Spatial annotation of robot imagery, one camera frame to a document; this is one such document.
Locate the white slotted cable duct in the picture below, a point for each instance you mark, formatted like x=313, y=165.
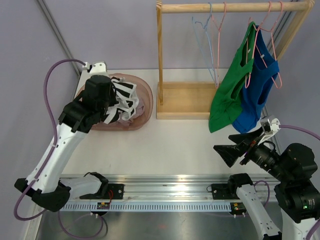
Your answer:
x=143, y=206

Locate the left corner aluminium post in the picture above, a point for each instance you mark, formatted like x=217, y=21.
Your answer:
x=44, y=9

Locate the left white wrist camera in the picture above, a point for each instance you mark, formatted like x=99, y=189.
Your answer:
x=96, y=68

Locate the green tank top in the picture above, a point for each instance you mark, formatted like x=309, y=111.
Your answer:
x=226, y=103

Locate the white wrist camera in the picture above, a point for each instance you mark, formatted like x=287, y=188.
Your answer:
x=96, y=68
x=270, y=126

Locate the wooden clothes rack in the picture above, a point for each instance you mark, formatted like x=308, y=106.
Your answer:
x=191, y=100

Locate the pink plastic basin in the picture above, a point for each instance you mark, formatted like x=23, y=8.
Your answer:
x=145, y=93

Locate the blue tank top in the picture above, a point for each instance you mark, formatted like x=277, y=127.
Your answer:
x=264, y=71

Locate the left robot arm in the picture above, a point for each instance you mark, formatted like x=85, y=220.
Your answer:
x=44, y=185

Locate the pink tank top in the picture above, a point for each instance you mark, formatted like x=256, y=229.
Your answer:
x=124, y=119

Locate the pink hanger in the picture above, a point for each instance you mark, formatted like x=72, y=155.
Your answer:
x=271, y=31
x=216, y=56
x=252, y=49

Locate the light blue wire hanger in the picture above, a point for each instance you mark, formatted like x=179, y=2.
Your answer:
x=204, y=43

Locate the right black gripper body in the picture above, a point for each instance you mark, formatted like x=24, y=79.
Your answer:
x=254, y=151

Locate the pink hanger under blue top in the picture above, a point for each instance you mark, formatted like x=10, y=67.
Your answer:
x=271, y=31

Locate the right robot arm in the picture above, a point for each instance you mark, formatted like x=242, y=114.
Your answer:
x=297, y=197

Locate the aluminium rail frame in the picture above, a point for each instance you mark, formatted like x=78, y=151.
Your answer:
x=163, y=188

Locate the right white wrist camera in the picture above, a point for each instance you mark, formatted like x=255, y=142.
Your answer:
x=270, y=126

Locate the black white striped tank top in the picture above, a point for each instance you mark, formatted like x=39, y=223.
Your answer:
x=126, y=101

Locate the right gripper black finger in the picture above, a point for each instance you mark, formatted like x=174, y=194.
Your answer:
x=230, y=153
x=249, y=136

